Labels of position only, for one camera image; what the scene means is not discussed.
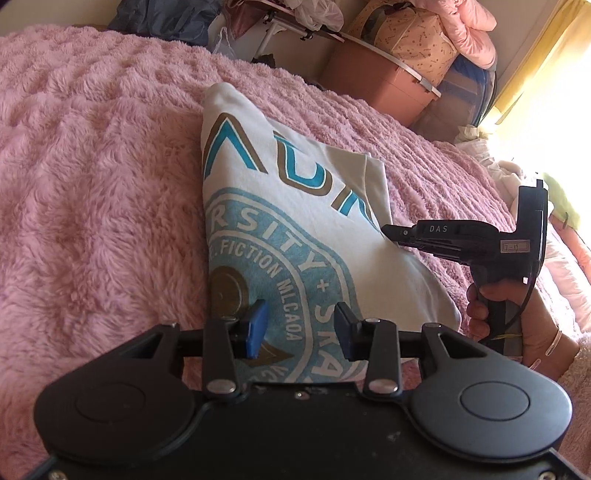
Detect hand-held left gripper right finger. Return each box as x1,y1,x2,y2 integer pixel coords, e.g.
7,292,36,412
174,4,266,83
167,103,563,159
334,302,493,400

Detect floral fabric bag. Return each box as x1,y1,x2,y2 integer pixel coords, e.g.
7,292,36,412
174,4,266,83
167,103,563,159
346,0,463,86

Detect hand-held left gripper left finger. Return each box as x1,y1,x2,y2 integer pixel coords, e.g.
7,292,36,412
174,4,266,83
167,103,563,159
115,299,270,401

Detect white plastic bag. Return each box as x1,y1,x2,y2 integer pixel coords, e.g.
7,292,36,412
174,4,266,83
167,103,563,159
210,26,242,59

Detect clear zip storage bag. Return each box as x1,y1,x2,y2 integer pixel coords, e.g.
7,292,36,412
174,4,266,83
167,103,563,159
410,54,498,145

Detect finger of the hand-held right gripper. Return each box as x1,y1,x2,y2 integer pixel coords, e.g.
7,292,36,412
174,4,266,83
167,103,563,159
381,223,422,245
397,240,458,262

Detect pink plastic storage box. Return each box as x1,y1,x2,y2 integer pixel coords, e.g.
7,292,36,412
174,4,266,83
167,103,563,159
320,36,443,127

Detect white crumpled cloth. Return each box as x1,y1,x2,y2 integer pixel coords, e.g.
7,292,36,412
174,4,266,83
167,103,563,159
294,0,346,31

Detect dark blue fabric bag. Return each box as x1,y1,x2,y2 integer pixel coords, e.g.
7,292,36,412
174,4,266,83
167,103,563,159
108,0,225,36

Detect thin wrist bracelet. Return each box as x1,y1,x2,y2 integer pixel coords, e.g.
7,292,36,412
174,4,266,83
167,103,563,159
529,322,566,371

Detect pale pink quilt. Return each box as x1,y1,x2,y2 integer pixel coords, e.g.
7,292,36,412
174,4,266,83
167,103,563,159
531,225,591,334

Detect pink padded jacket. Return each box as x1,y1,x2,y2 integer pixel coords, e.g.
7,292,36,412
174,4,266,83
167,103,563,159
414,0,499,71

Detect pink fluffy blanket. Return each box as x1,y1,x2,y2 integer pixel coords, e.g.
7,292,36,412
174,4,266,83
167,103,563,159
0,24,591,416

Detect yellow curtain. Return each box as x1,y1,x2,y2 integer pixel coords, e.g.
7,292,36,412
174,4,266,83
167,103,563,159
484,0,591,136

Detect white printed sweatshirt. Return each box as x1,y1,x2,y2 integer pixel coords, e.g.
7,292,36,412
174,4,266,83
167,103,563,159
200,82,463,387

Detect person's right hand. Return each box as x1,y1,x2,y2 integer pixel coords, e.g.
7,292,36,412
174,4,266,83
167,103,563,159
465,281,560,366

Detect green cloth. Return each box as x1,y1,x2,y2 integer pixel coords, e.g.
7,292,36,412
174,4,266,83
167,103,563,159
544,172,581,230

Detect pink hanging cloth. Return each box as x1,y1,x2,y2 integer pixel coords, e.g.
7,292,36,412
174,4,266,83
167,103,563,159
223,0,269,34

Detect small folding table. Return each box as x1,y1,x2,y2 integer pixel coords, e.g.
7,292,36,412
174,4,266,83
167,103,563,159
231,0,348,64

